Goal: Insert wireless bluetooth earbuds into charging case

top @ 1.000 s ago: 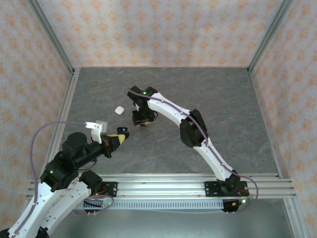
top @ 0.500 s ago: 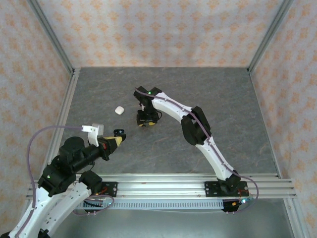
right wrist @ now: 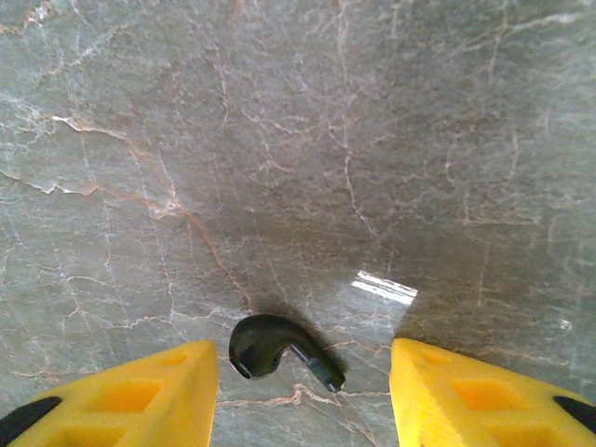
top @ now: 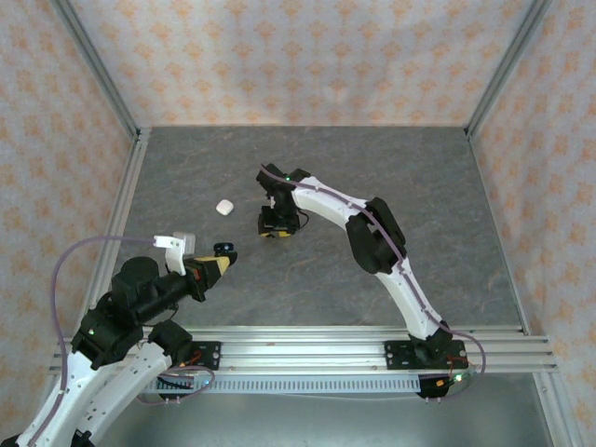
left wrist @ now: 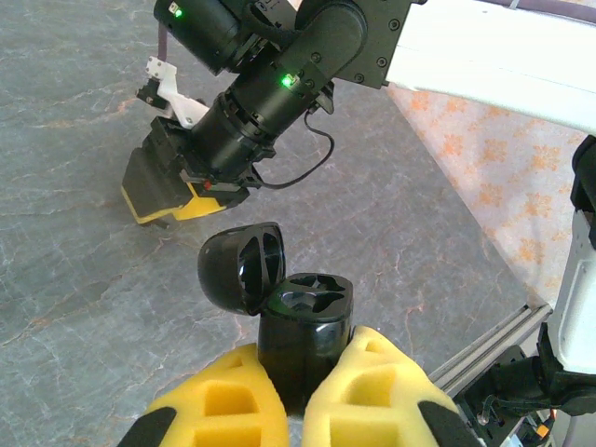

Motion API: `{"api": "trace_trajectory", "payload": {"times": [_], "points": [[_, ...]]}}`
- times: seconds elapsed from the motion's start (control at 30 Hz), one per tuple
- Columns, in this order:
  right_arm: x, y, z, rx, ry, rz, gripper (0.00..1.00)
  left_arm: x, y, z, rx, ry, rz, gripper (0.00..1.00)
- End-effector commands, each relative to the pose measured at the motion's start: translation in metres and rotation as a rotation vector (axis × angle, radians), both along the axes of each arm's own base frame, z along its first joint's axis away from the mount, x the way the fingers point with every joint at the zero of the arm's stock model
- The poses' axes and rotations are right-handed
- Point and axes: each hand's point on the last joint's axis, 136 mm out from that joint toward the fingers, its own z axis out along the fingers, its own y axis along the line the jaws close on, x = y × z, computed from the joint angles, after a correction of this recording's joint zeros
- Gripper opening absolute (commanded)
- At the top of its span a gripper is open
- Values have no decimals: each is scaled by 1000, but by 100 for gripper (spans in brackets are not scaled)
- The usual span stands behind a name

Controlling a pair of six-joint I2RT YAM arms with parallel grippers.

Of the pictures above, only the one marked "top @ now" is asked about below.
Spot grey metal panel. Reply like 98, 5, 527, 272
100, 388, 558, 447

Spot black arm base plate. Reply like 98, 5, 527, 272
384, 339, 467, 373
185, 341, 223, 373

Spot aluminium table side rail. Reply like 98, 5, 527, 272
464, 125, 533, 337
86, 126, 153, 330

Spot long aluminium table rail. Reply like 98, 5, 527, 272
49, 325, 559, 373

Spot slotted grey cable duct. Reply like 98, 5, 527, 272
100, 374, 423, 396

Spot aluminium frame post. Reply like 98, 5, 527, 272
464, 0, 553, 140
49, 0, 143, 141

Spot aluminium lower frame bar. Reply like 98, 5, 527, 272
530, 367, 576, 447

